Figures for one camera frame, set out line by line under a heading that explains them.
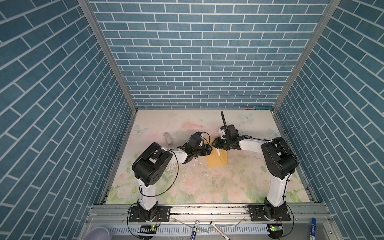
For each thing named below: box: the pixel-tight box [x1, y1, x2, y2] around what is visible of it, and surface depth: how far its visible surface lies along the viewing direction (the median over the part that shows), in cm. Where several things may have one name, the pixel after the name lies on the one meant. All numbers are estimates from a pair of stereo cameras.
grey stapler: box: [163, 132, 174, 147], surface depth 101 cm
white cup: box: [82, 226, 110, 240], surface depth 65 cm
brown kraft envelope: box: [206, 147, 228, 168], surface depth 95 cm
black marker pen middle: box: [210, 221, 231, 240], surface depth 71 cm
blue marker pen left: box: [190, 220, 200, 240], surface depth 70 cm
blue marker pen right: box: [309, 217, 317, 240], surface depth 70 cm
